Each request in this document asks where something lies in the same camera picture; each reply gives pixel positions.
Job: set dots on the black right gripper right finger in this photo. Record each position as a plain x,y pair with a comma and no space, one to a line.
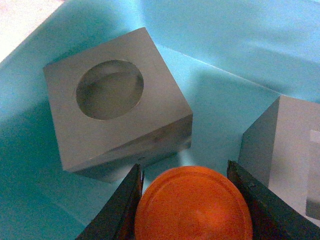
272,218

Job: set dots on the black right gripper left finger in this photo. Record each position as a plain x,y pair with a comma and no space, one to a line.
116,219

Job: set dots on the gray cube with square hole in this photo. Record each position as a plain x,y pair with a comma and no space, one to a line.
281,149

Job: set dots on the orange cylinder with white numbers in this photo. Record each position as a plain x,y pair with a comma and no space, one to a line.
192,203

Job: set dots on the gray cube with round hole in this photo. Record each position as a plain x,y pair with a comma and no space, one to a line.
115,105

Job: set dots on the light blue plastic box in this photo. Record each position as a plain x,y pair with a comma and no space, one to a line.
230,58

